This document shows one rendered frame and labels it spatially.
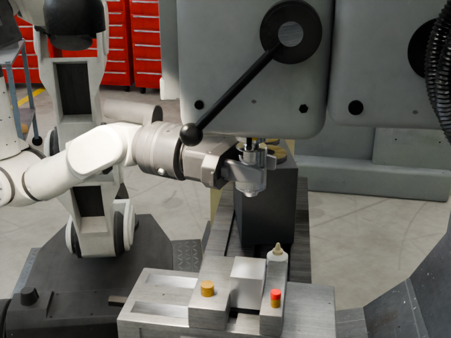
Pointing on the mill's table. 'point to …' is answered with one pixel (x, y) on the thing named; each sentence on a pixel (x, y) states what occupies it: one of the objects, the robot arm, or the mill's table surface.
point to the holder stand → (270, 202)
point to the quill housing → (198, 69)
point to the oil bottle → (277, 254)
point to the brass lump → (207, 288)
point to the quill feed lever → (301, 45)
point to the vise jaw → (221, 273)
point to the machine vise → (244, 314)
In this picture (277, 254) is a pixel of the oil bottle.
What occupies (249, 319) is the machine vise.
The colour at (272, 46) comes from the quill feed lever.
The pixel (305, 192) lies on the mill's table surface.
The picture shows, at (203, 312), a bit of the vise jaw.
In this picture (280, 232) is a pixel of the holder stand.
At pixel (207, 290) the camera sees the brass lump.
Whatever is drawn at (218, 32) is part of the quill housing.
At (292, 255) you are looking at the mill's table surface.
